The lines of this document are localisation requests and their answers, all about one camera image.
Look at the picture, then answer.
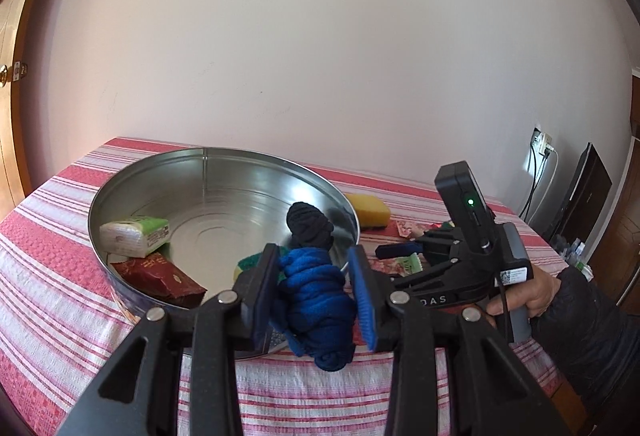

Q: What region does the dark red snack packet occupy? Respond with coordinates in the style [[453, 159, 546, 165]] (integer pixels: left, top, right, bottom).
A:
[[110, 253, 208, 309]]

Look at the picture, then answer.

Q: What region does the wooden door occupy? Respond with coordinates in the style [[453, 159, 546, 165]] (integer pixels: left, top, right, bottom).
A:
[[0, 0, 66, 217]]

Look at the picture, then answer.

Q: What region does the white wall socket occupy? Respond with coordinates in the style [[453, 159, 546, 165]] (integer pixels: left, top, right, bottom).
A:
[[531, 126, 556, 156]]

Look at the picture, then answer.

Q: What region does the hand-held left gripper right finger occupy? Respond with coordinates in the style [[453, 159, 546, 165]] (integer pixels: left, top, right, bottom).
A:
[[347, 245, 571, 436]]

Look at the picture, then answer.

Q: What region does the white green tissue packet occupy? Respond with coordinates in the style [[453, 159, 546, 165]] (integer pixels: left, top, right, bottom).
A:
[[99, 215, 171, 259]]

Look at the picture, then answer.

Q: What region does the person's right forearm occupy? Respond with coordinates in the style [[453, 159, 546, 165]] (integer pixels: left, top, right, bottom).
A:
[[530, 266, 640, 417]]

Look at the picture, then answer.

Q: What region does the person's right hand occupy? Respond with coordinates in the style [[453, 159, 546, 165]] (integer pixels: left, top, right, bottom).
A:
[[529, 267, 562, 319]]

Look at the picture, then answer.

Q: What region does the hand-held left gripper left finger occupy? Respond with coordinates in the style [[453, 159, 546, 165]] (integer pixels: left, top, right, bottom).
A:
[[55, 243, 281, 436]]

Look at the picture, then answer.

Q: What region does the yellow sponge with black base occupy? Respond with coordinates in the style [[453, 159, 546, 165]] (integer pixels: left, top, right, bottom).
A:
[[345, 193, 392, 229]]

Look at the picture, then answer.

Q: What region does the wooden cabinet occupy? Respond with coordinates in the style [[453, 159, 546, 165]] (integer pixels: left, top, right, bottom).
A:
[[590, 71, 640, 312]]

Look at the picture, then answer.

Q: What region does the black sock ball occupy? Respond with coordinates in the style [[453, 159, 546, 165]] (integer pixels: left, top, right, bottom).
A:
[[286, 202, 335, 251]]

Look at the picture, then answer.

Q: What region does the yellow sponge with green scourer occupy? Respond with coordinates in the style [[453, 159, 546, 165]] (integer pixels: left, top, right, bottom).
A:
[[234, 252, 263, 284]]

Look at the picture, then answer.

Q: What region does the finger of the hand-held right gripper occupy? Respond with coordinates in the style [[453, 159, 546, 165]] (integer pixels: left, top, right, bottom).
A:
[[375, 241, 431, 262], [389, 265, 451, 292]]

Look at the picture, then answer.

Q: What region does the black monitor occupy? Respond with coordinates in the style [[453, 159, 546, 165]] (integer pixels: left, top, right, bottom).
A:
[[542, 142, 613, 242]]

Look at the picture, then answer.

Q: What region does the round metal tin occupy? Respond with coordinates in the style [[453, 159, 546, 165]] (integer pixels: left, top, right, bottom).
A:
[[88, 147, 362, 359]]

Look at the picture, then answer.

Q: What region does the pink floral packet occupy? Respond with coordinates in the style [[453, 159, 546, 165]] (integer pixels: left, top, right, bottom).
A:
[[372, 253, 426, 277], [395, 220, 428, 239]]

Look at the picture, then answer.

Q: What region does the blue sock ball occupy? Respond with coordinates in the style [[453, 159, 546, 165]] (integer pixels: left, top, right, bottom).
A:
[[270, 246, 358, 372]]

